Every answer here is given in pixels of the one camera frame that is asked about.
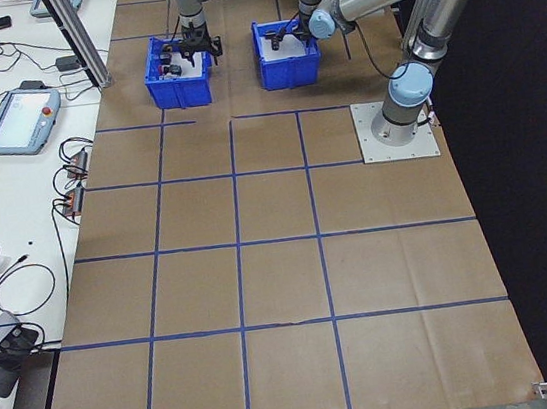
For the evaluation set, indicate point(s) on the white square base plate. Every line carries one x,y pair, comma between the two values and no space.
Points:
422,144

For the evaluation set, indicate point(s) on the white side desk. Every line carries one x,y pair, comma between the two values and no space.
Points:
15,198

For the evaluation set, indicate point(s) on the aluminium profile post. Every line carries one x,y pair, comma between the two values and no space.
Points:
81,43

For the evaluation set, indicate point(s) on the white contact block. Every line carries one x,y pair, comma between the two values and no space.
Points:
164,78

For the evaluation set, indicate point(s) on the orange black USB adapter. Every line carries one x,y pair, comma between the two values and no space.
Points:
75,200
79,162

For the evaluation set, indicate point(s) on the black selector switch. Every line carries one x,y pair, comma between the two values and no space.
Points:
164,58

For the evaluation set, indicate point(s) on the blue capacitor storage bin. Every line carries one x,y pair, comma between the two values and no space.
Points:
286,74

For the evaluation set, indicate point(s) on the red mushroom push button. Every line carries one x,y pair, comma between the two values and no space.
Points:
163,69

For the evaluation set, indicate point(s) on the black power adapter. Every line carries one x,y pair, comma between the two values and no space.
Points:
33,84
67,63

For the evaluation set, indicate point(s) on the blue push-button storage bin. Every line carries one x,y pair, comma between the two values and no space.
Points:
181,94

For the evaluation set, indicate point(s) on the green push button switch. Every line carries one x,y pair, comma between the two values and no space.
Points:
176,70

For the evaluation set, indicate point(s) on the brown cylindrical capacitor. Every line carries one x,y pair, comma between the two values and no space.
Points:
275,44
279,36

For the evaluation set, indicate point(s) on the black button box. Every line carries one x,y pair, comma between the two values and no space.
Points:
19,339

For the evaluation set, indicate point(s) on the yellow push button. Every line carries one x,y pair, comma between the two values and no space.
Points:
165,48

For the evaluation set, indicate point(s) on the black frame cover cloth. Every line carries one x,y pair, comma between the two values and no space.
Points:
524,156

